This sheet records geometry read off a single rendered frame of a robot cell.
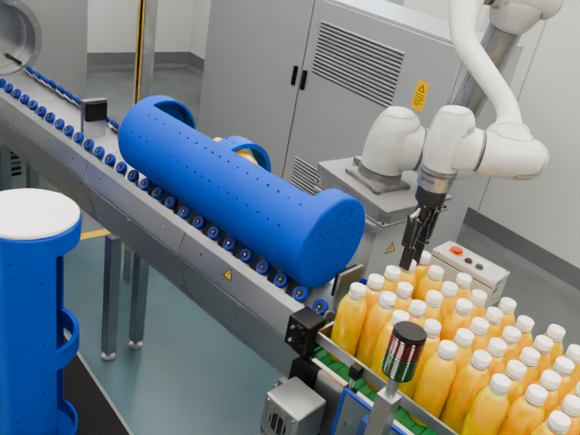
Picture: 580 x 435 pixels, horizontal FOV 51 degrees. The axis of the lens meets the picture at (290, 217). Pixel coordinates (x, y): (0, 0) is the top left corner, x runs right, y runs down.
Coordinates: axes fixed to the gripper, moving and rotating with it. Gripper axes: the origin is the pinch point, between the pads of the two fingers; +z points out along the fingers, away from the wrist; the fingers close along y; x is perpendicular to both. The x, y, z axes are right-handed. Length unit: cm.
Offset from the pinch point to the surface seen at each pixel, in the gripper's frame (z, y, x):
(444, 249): 3.6, -18.4, 0.2
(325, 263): 10.2, 10.4, -19.3
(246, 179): -6, 19, -47
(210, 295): 40, 19, -55
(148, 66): -2, -24, -159
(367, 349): 16.7, 22.3, 6.8
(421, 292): 8.6, -0.3, 5.8
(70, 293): 114, 7, -167
